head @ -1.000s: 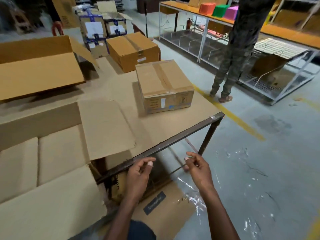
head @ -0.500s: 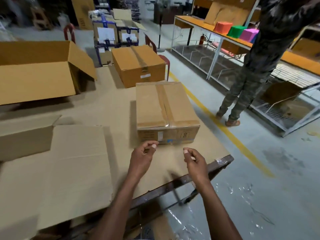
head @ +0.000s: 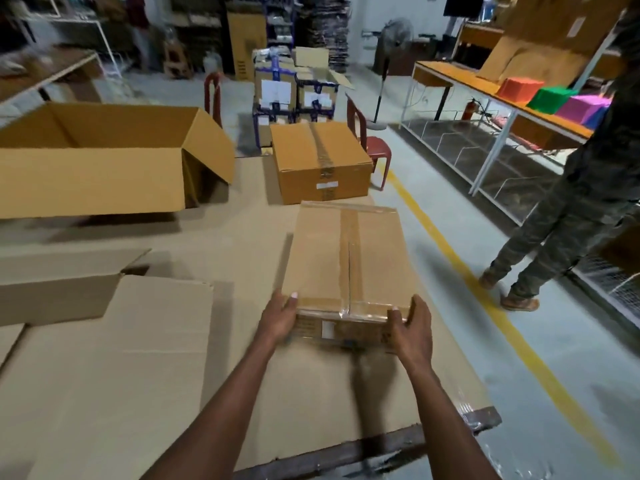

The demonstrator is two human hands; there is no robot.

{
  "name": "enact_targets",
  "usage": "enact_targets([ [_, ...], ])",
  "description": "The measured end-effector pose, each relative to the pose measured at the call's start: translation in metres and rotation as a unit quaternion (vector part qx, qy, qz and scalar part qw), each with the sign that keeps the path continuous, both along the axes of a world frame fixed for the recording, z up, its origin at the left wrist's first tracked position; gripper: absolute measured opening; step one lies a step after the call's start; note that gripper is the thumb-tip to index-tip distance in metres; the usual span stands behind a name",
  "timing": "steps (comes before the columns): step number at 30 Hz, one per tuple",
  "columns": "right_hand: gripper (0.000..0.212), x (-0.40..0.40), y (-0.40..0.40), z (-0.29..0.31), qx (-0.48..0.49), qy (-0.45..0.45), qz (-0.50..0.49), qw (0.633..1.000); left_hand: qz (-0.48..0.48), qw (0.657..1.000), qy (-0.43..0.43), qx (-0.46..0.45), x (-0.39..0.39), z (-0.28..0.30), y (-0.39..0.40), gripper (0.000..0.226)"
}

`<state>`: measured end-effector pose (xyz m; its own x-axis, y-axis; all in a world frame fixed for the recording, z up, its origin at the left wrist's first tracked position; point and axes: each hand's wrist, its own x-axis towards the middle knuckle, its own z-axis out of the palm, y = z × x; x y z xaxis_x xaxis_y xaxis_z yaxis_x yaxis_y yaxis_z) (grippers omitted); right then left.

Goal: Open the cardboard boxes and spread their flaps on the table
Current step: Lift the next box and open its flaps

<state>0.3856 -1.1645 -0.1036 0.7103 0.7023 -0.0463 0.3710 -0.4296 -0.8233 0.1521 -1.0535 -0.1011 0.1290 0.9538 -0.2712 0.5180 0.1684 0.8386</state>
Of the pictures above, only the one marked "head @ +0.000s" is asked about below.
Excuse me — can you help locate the wooden stool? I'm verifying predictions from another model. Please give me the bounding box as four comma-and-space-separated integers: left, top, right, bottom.
162, 42, 193, 78

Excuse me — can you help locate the stack of flattened cardboard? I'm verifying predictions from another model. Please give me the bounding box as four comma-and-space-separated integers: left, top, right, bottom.
299, 0, 351, 73

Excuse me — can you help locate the blue metal rack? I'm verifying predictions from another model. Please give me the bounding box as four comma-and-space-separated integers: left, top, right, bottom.
265, 0, 296, 48

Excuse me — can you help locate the black pedestal fan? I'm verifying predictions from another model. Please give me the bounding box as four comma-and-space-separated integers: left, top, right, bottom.
367, 17, 416, 131

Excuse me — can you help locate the person's right hand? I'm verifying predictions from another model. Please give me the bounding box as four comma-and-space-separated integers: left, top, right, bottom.
387, 294, 435, 375

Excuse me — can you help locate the blue logo yellow cardboard box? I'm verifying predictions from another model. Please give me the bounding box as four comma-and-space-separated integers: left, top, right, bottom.
0, 248, 216, 480

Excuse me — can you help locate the person's left forearm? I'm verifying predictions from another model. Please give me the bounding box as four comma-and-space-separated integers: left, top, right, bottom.
142, 342, 281, 480

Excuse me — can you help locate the large yellow cardboard box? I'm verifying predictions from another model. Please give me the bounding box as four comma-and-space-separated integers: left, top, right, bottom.
0, 102, 236, 219

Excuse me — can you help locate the orange top metal shelf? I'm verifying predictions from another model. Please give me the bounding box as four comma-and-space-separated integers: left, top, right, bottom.
399, 22, 640, 195

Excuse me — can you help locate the yellow-brown box with printed tape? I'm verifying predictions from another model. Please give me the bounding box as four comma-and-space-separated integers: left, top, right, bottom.
269, 121, 373, 205

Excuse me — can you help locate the person's right forearm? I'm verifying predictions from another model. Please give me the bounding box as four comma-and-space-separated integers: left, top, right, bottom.
399, 364, 501, 480

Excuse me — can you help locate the taped box with hazard label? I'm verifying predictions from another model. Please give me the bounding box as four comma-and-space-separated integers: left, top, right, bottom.
282, 200, 419, 351

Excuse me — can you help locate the leaning brown cardboard sheet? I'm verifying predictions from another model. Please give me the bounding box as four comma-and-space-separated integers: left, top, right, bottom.
475, 0, 631, 85

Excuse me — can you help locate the red plastic chair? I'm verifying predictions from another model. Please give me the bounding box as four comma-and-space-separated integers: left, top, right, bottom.
203, 72, 225, 128
346, 94, 393, 191

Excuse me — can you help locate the wooden desk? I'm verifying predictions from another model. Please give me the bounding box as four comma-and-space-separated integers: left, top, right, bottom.
0, 47, 103, 108

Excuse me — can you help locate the pile of blue taped parcels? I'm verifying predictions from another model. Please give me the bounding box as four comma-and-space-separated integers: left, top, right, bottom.
252, 44, 356, 145

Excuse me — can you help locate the magenta cube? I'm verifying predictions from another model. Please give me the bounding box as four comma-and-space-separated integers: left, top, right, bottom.
555, 94, 613, 127

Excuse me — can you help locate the upright brown box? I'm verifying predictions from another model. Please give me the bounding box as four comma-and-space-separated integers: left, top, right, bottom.
227, 12, 269, 81

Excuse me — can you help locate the person's left hand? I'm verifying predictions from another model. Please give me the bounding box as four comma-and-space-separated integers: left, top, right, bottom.
253, 290, 300, 353

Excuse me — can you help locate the white wire frame rack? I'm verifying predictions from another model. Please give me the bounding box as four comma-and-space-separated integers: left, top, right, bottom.
405, 117, 566, 215

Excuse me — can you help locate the white wire mesh shelf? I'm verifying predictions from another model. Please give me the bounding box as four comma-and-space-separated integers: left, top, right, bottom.
569, 254, 640, 315

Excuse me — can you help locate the red cube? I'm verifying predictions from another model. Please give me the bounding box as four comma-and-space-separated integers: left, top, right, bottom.
496, 77, 545, 103

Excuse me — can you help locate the green cube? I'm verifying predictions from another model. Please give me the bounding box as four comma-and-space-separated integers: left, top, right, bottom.
527, 86, 579, 115

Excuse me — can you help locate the white metal shelf frame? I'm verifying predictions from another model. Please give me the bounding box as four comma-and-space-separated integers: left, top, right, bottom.
15, 0, 123, 81

